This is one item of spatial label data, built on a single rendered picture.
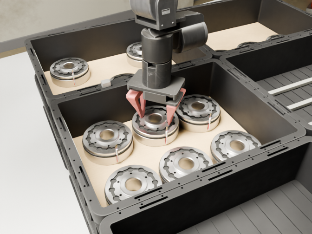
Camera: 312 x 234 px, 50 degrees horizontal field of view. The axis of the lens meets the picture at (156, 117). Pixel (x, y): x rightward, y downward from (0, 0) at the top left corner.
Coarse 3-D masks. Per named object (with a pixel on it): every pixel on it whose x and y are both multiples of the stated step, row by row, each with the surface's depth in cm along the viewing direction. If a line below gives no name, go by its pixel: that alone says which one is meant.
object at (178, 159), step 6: (180, 156) 63; (186, 156) 63; (192, 156) 63; (174, 162) 62; (198, 162) 62; (174, 168) 61; (180, 168) 61; (192, 168) 61; (198, 168) 61; (186, 174) 60
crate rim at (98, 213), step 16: (192, 64) 77; (208, 64) 78; (224, 64) 77; (128, 80) 72; (240, 80) 72; (80, 96) 67; (256, 96) 68; (64, 128) 62; (304, 128) 60; (64, 144) 58; (272, 144) 57; (80, 160) 54; (224, 160) 54; (240, 160) 54; (80, 176) 51; (192, 176) 51; (144, 192) 49; (160, 192) 49; (96, 208) 47; (112, 208) 47
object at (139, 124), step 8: (136, 112) 74; (144, 112) 75; (136, 120) 72; (176, 120) 72; (136, 128) 70; (144, 128) 70; (152, 128) 70; (160, 128) 70; (168, 128) 71; (152, 136) 69; (160, 136) 69
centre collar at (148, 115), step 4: (152, 112) 73; (156, 112) 73; (160, 112) 73; (148, 116) 72; (160, 116) 73; (164, 116) 72; (144, 120) 72; (148, 120) 71; (164, 120) 71; (148, 124) 71; (152, 124) 70; (156, 124) 70; (160, 124) 70
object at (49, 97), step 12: (108, 24) 94; (48, 36) 88; (204, 48) 83; (36, 60) 78; (192, 60) 78; (36, 72) 74; (48, 84) 70; (96, 84) 70; (48, 96) 67; (60, 96) 67
